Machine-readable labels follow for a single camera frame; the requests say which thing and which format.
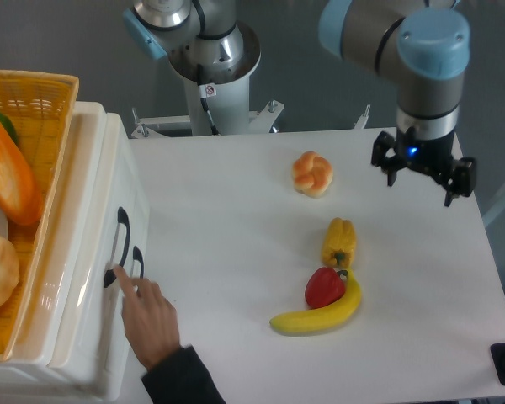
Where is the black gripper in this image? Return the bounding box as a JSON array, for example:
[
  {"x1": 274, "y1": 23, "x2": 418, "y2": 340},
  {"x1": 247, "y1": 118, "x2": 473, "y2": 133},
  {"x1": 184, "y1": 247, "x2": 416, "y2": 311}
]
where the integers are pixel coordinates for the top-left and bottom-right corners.
[{"x1": 370, "y1": 127, "x2": 476, "y2": 207}]

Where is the white drawer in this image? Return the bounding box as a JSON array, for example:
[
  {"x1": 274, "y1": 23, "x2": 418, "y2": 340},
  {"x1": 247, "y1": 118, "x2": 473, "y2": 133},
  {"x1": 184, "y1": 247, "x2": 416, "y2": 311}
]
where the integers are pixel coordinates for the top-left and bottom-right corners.
[{"x1": 49, "y1": 113, "x2": 150, "y2": 401}]

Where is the dark sleeved forearm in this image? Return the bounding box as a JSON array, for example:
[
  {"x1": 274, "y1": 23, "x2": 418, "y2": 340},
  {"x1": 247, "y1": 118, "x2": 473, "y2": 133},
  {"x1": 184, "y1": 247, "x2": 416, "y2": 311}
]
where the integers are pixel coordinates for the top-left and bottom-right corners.
[{"x1": 141, "y1": 346, "x2": 226, "y2": 404}]

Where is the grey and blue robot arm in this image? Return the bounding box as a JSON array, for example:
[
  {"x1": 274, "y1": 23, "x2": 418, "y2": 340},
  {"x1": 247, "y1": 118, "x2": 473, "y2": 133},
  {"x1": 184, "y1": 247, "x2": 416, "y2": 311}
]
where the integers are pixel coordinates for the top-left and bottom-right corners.
[{"x1": 123, "y1": 1, "x2": 476, "y2": 202}]

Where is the white plastic drawer cabinet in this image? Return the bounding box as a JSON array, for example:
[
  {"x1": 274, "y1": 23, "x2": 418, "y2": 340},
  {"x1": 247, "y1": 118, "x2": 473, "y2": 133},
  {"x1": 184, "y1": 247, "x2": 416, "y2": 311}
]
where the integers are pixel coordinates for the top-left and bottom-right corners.
[{"x1": 0, "y1": 101, "x2": 151, "y2": 404}]

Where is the person's hand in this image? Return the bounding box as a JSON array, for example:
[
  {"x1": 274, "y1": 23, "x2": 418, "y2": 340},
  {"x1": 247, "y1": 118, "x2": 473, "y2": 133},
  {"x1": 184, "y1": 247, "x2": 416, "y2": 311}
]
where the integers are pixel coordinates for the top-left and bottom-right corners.
[{"x1": 113, "y1": 266, "x2": 180, "y2": 371}]

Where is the toy knotted bread roll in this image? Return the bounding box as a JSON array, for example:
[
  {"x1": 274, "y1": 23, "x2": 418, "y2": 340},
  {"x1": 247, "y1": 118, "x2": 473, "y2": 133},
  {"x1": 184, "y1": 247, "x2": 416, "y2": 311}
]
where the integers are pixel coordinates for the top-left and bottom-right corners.
[{"x1": 292, "y1": 151, "x2": 333, "y2": 198}]

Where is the yellow toy bell pepper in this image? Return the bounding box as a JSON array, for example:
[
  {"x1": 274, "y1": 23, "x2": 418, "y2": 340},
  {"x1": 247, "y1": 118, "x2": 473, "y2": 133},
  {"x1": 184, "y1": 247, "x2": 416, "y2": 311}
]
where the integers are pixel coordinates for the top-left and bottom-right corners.
[{"x1": 321, "y1": 217, "x2": 357, "y2": 268}]

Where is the red toy bell pepper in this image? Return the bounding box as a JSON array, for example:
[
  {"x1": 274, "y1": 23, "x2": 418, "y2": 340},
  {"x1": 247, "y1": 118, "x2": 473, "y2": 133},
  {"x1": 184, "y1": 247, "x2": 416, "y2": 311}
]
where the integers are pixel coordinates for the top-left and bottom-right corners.
[{"x1": 304, "y1": 267, "x2": 348, "y2": 309}]

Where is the yellow toy banana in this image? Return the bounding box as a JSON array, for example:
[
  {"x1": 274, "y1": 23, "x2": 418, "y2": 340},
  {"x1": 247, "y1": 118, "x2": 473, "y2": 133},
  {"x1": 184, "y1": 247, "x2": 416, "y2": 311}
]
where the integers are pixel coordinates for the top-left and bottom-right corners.
[{"x1": 269, "y1": 268, "x2": 362, "y2": 336}]

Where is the yellow woven basket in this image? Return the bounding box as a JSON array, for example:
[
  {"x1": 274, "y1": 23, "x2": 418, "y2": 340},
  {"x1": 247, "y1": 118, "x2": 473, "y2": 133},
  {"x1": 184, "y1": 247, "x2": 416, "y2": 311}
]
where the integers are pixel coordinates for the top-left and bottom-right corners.
[{"x1": 0, "y1": 70, "x2": 79, "y2": 362}]

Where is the orange toy baguette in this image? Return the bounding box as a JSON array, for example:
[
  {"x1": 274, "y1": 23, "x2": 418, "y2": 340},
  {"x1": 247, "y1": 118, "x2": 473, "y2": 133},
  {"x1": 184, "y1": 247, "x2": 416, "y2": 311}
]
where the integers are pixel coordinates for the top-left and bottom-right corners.
[{"x1": 0, "y1": 122, "x2": 44, "y2": 226}]

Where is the green toy vegetable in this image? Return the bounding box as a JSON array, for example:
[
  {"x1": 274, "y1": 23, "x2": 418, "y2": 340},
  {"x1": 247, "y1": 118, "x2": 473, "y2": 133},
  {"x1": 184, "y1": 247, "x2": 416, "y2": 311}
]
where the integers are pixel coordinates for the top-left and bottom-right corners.
[{"x1": 0, "y1": 111, "x2": 19, "y2": 146}]

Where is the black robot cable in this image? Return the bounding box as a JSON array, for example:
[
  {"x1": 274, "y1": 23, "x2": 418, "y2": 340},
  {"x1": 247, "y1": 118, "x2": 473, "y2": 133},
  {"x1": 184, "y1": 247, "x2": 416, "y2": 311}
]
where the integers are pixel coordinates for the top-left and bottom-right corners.
[{"x1": 196, "y1": 62, "x2": 221, "y2": 136}]

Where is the black lower drawer handle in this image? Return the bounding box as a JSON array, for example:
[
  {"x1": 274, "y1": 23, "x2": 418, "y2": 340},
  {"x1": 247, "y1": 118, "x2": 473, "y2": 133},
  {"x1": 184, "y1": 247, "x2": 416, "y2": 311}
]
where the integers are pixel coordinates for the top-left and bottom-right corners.
[{"x1": 129, "y1": 246, "x2": 145, "y2": 279}]

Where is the black drawer handle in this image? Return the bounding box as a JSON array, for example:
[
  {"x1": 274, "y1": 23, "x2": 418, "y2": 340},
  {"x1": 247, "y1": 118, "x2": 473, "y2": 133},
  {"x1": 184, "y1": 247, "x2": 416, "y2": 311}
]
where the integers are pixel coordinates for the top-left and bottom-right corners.
[
  {"x1": 129, "y1": 246, "x2": 145, "y2": 279},
  {"x1": 104, "y1": 206, "x2": 131, "y2": 288}
]

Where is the black top drawer handle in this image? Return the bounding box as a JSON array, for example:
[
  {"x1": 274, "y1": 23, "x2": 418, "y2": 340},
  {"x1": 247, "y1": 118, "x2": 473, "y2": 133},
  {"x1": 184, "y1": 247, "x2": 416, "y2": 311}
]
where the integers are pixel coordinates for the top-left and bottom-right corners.
[{"x1": 104, "y1": 206, "x2": 131, "y2": 288}]

